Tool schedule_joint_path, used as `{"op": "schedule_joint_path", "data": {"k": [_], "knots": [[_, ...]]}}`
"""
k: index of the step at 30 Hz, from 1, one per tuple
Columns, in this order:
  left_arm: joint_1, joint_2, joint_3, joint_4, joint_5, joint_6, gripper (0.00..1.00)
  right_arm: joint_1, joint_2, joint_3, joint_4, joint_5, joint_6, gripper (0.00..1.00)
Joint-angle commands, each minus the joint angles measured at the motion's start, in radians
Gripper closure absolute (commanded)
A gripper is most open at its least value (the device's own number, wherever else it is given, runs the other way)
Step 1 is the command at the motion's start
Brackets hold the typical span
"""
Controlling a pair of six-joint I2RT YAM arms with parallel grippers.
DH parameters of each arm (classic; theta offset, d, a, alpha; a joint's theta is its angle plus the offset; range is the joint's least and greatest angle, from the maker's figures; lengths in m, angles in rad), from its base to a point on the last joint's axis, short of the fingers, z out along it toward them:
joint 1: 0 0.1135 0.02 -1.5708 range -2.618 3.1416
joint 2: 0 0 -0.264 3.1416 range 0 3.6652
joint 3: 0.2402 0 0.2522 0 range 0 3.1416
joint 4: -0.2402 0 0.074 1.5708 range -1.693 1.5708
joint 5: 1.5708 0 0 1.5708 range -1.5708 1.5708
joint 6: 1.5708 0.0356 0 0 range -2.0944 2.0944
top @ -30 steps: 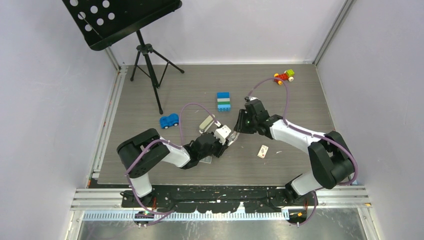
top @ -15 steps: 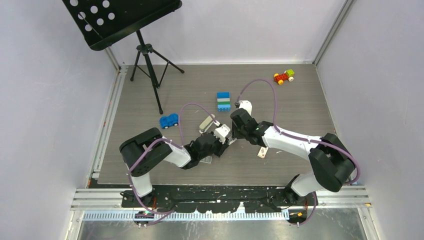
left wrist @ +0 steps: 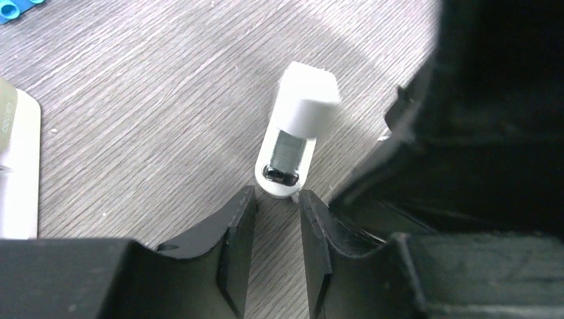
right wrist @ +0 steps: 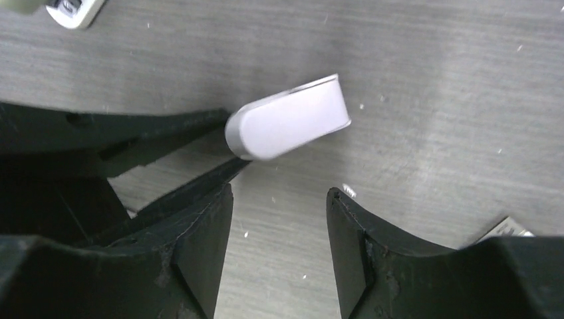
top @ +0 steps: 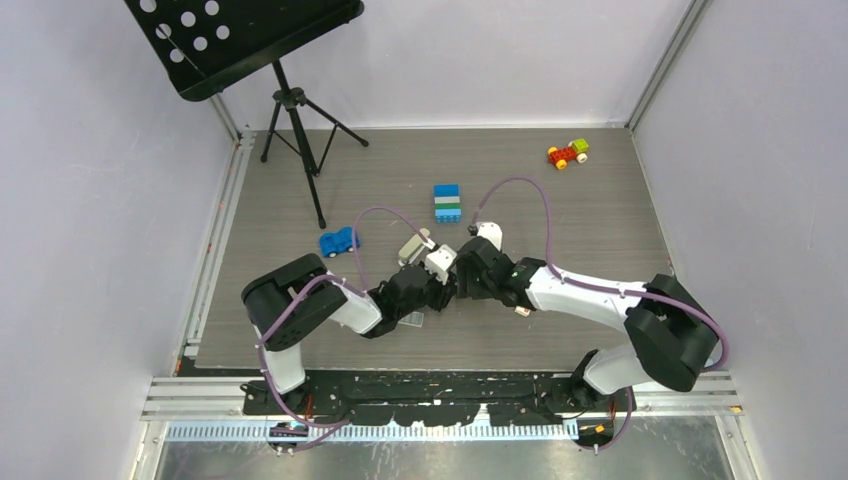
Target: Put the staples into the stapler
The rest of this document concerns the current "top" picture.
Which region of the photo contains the staple tray with staples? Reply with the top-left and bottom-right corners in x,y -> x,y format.
398,312 -> 424,328

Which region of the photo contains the beige white stapler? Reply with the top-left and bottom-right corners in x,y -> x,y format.
398,228 -> 435,267

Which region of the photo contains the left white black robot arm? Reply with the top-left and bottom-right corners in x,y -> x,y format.
241,253 -> 457,414

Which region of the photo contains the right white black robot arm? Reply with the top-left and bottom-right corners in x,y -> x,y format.
456,237 -> 727,411

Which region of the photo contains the blue green brick stack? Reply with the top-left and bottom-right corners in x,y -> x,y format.
433,184 -> 462,224

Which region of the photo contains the blue toy car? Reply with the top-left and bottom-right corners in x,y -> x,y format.
319,226 -> 361,258

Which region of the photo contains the red green toy car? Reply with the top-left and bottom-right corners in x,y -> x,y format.
547,138 -> 589,170

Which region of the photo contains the black music stand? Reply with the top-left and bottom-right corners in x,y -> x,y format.
125,0 -> 369,228

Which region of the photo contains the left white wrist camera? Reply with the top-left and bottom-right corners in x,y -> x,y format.
424,244 -> 457,285

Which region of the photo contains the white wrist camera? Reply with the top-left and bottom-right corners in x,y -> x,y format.
468,222 -> 503,251
424,244 -> 457,285

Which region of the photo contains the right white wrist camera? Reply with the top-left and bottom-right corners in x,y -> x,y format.
468,222 -> 503,251

